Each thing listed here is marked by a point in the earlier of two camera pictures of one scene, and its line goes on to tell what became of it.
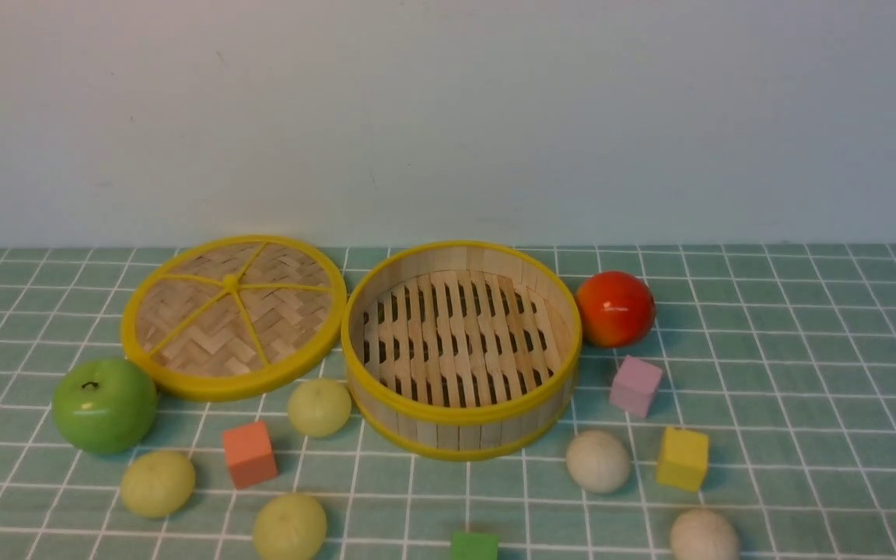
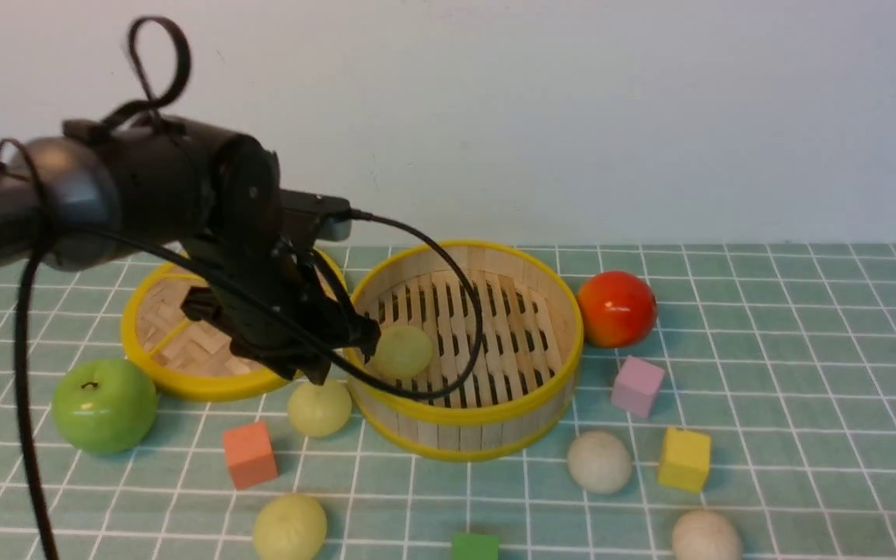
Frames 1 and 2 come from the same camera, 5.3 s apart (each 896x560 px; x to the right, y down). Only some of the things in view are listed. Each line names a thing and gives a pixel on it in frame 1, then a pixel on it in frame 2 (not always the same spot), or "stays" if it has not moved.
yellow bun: (289, 527) stays
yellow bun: (158, 484) to (404, 353)
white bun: (701, 533) stays
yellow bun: (319, 407) stays
